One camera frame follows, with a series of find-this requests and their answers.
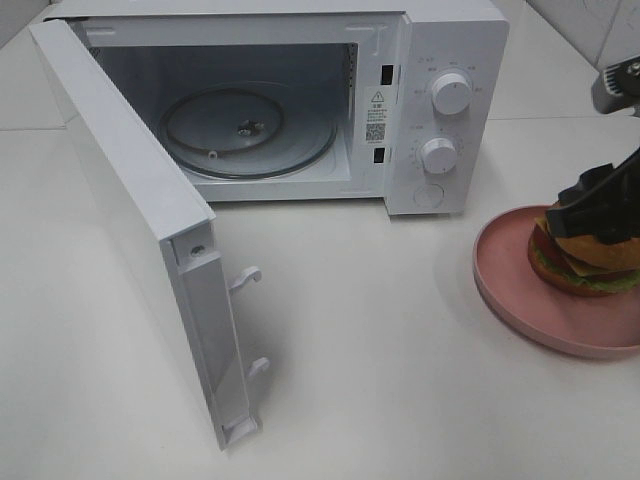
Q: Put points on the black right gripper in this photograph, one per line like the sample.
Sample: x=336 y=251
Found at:
x=610 y=212

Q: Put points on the burger with lettuce and cheese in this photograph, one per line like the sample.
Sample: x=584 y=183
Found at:
x=583 y=265

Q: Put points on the pink round plate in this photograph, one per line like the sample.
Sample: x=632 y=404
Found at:
x=604 y=328

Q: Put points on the white microwave knob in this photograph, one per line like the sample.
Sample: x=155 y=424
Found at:
x=451 y=93
x=438 y=156

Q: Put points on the round white door button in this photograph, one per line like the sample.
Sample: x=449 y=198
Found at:
x=429 y=196

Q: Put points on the white microwave door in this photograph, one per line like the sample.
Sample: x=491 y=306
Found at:
x=161 y=226

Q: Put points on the white microwave oven body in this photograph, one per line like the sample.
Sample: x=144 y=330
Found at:
x=370 y=63

